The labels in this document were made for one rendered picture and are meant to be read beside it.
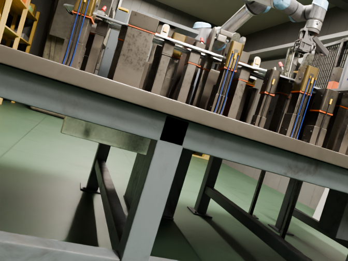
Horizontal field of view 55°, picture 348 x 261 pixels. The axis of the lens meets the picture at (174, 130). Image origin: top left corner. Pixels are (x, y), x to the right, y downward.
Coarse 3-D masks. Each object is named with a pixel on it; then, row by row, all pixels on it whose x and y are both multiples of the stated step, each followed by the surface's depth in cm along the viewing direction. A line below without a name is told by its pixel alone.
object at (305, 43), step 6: (300, 30) 167; (306, 30) 164; (312, 30) 163; (300, 36) 165; (306, 36) 164; (312, 36) 165; (300, 42) 163; (306, 42) 163; (312, 42) 163; (294, 48) 168; (300, 48) 162; (306, 48) 163; (312, 48) 163
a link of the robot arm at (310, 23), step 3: (309, 21) 164; (312, 21) 163; (315, 21) 162; (318, 21) 162; (306, 24) 165; (309, 24) 164; (312, 24) 163; (315, 24) 162; (318, 24) 163; (321, 24) 164; (306, 27) 165; (309, 27) 164; (312, 27) 163; (315, 27) 162; (318, 27) 163; (318, 30) 164
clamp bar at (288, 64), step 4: (288, 48) 188; (292, 48) 184; (288, 52) 186; (292, 52) 187; (288, 56) 186; (292, 56) 187; (288, 60) 187; (292, 60) 186; (284, 64) 187; (288, 64) 186; (284, 68) 185; (288, 68) 186; (284, 72) 185; (288, 72) 185; (288, 76) 185
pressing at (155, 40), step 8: (72, 8) 153; (96, 16) 154; (104, 16) 148; (112, 24) 162; (120, 24) 156; (152, 40) 170; (160, 40) 165; (168, 40) 160; (176, 40) 153; (176, 48) 172; (184, 48) 166; (192, 48) 161; (200, 56) 174; (216, 56) 163; (240, 64) 164; (256, 72) 171; (264, 72) 166; (280, 80) 173; (288, 80) 167; (320, 88) 162
